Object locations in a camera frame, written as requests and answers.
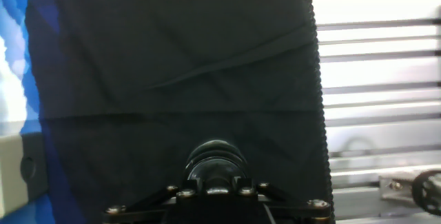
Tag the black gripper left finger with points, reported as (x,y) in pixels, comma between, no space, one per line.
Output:
(138,208)

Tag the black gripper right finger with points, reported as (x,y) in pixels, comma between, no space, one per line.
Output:
(296,206)

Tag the clear glass jar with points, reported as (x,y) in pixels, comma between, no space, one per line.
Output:
(215,144)

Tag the grey box with red button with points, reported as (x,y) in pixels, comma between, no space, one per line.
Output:
(20,172)

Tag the black cloth with blue print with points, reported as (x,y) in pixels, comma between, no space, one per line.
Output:
(172,62)

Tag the aluminium camera bracket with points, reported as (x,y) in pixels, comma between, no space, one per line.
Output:
(392,184)

